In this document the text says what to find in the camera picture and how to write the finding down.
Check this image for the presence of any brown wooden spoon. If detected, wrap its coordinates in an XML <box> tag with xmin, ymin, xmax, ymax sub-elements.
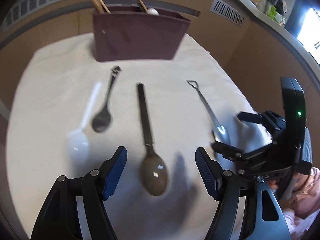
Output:
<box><xmin>91</xmin><ymin>0</ymin><xmax>104</xmax><ymax>14</ymax></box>

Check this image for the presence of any white plastic spoon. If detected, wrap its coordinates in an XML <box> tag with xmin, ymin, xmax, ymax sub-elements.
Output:
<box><xmin>67</xmin><ymin>81</ymin><xmax>103</xmax><ymax>166</ymax></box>

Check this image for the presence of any white cloth mat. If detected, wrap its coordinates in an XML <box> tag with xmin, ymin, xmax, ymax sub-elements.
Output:
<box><xmin>6</xmin><ymin>34</ymin><xmax>270</xmax><ymax>239</ymax></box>

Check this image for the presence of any green plastic bag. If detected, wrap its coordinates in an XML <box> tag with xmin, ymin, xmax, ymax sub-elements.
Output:
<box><xmin>265</xmin><ymin>5</ymin><xmax>283</xmax><ymax>24</ymax></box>

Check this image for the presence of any small grey ventilation grille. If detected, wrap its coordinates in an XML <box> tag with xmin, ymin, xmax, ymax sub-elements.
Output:
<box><xmin>210</xmin><ymin>0</ymin><xmax>245</xmax><ymax>27</ymax></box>

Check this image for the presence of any white round spoon in holder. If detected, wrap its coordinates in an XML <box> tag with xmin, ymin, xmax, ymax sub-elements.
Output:
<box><xmin>146</xmin><ymin>8</ymin><xmax>159</xmax><ymax>16</ymax></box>

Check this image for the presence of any maroon utensil holder box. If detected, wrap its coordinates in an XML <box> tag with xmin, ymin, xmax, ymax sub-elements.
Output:
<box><xmin>93</xmin><ymin>5</ymin><xmax>191</xmax><ymax>62</ymax></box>

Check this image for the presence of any triangle-handle steel spoon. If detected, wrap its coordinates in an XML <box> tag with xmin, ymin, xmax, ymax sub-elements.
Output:
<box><xmin>187</xmin><ymin>80</ymin><xmax>231</xmax><ymax>145</ymax></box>

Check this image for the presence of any black-handled brown spoon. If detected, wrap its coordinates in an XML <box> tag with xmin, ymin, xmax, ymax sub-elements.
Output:
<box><xmin>137</xmin><ymin>83</ymin><xmax>168</xmax><ymax>196</ymax></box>

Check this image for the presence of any smiley-handle black metal spoon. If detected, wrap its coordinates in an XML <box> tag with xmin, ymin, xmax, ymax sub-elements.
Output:
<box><xmin>91</xmin><ymin>66</ymin><xmax>121</xmax><ymax>133</ymax></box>

